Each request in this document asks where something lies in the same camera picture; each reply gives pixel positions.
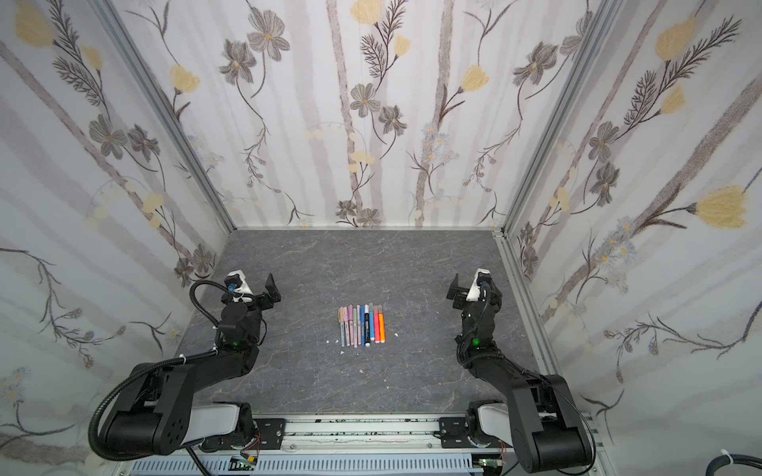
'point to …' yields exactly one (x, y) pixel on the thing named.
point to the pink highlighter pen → (377, 324)
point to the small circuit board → (238, 464)
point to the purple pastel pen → (351, 327)
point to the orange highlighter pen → (381, 325)
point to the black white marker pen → (367, 326)
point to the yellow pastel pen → (341, 324)
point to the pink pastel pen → (347, 329)
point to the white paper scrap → (327, 341)
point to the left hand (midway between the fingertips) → (256, 276)
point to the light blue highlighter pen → (371, 322)
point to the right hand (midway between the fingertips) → (478, 277)
